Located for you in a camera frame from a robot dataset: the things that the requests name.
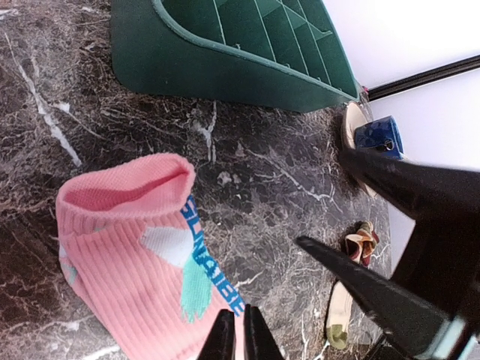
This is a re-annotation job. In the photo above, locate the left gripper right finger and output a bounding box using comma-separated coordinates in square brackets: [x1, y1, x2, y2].
[243, 304, 284, 360]

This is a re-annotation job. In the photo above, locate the blue mug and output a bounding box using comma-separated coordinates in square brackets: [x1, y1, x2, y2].
[354, 115, 404, 160]

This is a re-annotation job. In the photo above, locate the beige sock with olive toe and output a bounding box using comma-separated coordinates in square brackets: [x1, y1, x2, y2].
[325, 220, 380, 350]

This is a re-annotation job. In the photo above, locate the cream saucer plate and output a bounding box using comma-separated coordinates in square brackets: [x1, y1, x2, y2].
[340, 101, 380, 200]

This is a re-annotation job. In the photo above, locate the green compartment tray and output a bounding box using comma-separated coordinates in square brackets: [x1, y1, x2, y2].
[110, 0, 359, 113]

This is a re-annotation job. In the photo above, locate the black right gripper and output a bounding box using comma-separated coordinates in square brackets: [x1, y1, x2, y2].
[295, 149, 479, 359]

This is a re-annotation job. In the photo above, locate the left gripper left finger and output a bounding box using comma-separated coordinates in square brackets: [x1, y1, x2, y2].
[196, 309, 236, 360]

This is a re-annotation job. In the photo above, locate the black right frame post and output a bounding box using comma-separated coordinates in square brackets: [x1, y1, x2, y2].
[367, 55, 480, 101]

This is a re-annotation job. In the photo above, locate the pink patterned sock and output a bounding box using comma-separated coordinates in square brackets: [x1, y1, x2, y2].
[55, 153, 245, 359]

